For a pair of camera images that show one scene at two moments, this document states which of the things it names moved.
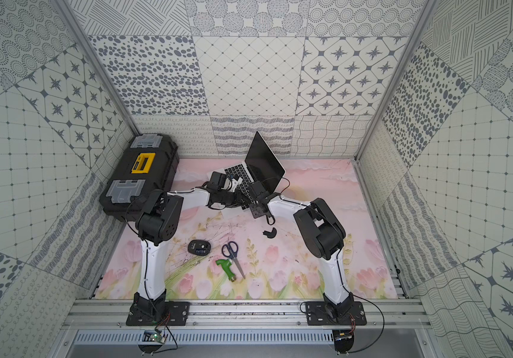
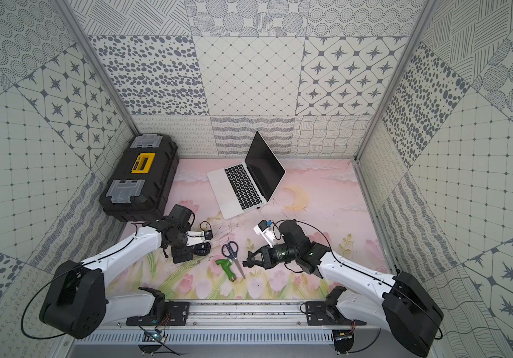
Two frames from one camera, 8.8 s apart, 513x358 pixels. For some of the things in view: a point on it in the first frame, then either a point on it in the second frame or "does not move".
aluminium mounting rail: (110, 315) does not move
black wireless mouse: (199, 247) does not move
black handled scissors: (230, 250) does not move
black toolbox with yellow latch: (148, 162) does not move
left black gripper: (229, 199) -> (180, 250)
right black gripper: (253, 211) -> (267, 261)
